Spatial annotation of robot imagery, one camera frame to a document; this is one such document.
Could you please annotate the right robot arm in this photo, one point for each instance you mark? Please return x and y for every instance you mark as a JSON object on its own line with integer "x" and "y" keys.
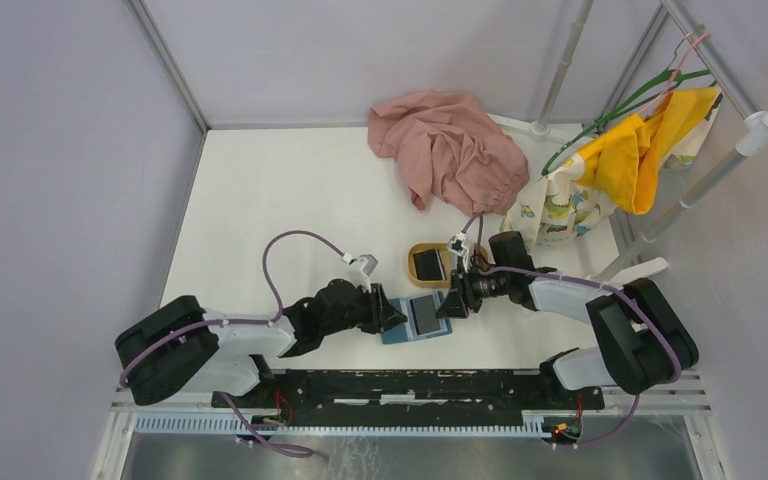
{"x": 640, "y": 340}

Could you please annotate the green clothes hanger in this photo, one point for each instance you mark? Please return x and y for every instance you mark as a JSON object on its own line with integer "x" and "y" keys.
{"x": 632, "y": 102}

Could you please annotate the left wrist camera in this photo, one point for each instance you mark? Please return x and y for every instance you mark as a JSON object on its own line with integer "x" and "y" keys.
{"x": 364, "y": 263}

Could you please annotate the pink clothes hanger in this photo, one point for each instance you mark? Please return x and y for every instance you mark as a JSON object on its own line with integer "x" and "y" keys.
{"x": 672, "y": 79}

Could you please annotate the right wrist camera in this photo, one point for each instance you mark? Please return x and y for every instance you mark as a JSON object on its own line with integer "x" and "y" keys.
{"x": 461, "y": 247}

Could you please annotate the white clothes rack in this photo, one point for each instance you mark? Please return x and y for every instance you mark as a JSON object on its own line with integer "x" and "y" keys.
{"x": 755, "y": 139}

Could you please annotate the yellow garment on hanger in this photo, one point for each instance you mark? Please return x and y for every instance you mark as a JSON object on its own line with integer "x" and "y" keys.
{"x": 624, "y": 162}

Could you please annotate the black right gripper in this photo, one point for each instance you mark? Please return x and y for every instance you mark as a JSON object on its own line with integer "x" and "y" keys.
{"x": 453, "y": 305}

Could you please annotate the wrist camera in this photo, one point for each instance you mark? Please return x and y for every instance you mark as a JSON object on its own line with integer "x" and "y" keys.
{"x": 364, "y": 263}
{"x": 461, "y": 247}

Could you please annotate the blue card holder wallet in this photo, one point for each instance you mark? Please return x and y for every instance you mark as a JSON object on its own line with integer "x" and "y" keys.
{"x": 406, "y": 333}

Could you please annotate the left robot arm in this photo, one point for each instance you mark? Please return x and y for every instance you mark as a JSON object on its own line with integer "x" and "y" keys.
{"x": 186, "y": 348}

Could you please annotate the dark grey credit card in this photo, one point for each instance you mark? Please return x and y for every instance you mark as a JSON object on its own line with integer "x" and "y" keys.
{"x": 428, "y": 265}

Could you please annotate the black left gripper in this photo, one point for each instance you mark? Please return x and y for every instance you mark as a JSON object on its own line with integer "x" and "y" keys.
{"x": 381, "y": 311}

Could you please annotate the pink crumpled cloth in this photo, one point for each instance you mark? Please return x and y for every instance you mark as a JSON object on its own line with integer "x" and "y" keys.
{"x": 446, "y": 146}

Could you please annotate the dinosaur print cloth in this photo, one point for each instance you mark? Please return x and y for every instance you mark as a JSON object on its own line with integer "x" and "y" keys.
{"x": 556, "y": 208}

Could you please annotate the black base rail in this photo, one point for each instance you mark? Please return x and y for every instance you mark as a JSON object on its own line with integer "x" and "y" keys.
{"x": 419, "y": 398}

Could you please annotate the yellow oval card tray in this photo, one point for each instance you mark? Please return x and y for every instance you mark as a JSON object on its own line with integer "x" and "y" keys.
{"x": 479, "y": 260}

